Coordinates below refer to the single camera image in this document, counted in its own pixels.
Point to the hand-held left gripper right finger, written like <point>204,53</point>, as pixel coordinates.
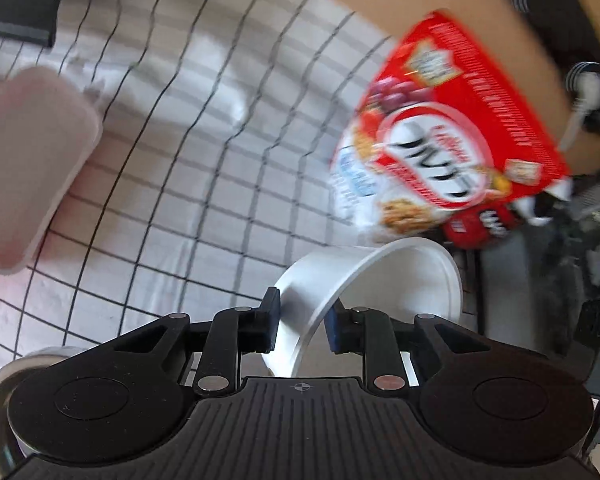
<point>332,332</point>

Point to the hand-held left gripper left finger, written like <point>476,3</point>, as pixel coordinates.
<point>271,322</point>

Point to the white paper bowl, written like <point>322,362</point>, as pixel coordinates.
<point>390,280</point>

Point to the white pink floral bowl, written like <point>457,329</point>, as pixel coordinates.
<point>30,356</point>

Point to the red white rectangular container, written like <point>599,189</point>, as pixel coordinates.
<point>30,170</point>

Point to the red panda bottle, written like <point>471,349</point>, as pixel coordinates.
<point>480,227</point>

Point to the white checkered tablecloth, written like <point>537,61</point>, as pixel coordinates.
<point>190,135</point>

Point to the red cereal bag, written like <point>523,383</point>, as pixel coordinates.
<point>440,140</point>

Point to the black wall power strip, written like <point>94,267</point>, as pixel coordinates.
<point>595,20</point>

